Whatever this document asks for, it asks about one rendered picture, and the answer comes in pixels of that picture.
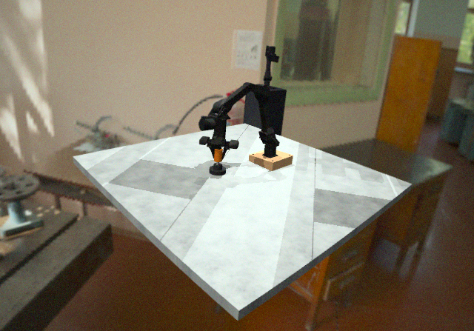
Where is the orange cylinder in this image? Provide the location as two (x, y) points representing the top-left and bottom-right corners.
(214, 148), (223, 162)

